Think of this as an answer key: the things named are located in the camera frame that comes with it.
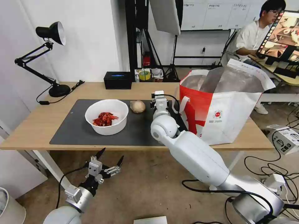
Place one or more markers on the white round bin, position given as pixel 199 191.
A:
pixel 11 210

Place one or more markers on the black box with blue light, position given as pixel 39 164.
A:
pixel 117 81

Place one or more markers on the red device on rack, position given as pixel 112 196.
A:
pixel 147 60

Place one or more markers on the red white takeout bag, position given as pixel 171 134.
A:
pixel 224 116

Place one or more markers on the white plastic container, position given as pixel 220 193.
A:
pixel 158 74

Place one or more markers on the white robot front shell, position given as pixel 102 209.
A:
pixel 150 220

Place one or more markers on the whiteboard with writing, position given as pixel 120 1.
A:
pixel 210 14

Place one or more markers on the black desk lamp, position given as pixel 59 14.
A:
pixel 59 89

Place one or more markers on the black metal rack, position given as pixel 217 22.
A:
pixel 130 35

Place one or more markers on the wooden table with white legs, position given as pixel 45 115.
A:
pixel 35 121

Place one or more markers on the dark grey table mat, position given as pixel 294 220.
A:
pixel 74 126

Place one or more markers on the computer monitor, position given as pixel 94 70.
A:
pixel 285 35

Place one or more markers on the pale wooden desk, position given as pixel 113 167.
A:
pixel 292 80

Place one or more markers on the black tripod light stand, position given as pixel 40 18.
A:
pixel 174 58

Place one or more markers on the person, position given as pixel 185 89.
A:
pixel 250 35

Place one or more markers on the white printed cardboard box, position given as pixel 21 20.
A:
pixel 285 140

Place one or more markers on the red crayfish shells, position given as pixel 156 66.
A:
pixel 105 119

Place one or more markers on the yellow tape roll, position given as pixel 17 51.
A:
pixel 144 75

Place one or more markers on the white power adapter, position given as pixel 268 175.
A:
pixel 278 183

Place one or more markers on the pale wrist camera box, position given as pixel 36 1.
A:
pixel 94 167
pixel 159 92

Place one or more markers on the white softbox light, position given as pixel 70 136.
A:
pixel 165 16

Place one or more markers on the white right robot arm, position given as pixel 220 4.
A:
pixel 198 156

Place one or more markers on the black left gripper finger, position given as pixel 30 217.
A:
pixel 120 163
pixel 100 154

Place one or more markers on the white round bowl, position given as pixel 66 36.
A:
pixel 109 129

